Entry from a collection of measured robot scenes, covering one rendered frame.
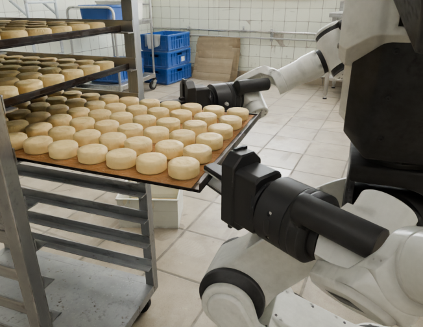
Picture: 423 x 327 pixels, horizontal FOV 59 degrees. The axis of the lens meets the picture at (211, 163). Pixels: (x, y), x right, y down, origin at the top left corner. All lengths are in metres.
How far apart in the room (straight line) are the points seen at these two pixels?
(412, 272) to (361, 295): 0.05
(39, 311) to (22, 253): 0.14
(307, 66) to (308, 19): 4.00
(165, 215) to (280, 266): 1.13
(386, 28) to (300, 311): 0.62
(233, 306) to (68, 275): 0.78
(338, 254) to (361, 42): 0.26
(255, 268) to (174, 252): 0.96
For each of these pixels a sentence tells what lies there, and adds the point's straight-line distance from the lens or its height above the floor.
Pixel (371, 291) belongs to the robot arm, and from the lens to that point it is 0.37.
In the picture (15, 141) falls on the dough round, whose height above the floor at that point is 0.79.
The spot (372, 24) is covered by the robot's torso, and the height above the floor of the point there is 1.00.
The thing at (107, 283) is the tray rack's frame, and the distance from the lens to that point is 1.37.
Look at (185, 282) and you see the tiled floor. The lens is 1.56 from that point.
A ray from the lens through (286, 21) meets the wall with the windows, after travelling 5.11.
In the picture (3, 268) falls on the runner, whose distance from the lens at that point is 0.91.
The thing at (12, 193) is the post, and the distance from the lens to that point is 0.73.
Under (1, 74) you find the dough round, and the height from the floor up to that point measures 0.88.
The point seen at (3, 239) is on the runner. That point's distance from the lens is 0.85.
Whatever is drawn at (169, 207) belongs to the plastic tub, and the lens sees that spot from 1.81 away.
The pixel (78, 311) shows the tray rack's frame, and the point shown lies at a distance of 1.30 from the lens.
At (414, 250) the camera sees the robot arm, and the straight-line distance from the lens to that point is 0.34.
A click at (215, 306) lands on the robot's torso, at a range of 0.81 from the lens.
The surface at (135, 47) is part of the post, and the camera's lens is 1.01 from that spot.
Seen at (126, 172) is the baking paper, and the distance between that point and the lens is 0.62.
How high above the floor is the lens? 1.03
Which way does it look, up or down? 24 degrees down
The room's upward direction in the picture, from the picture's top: straight up
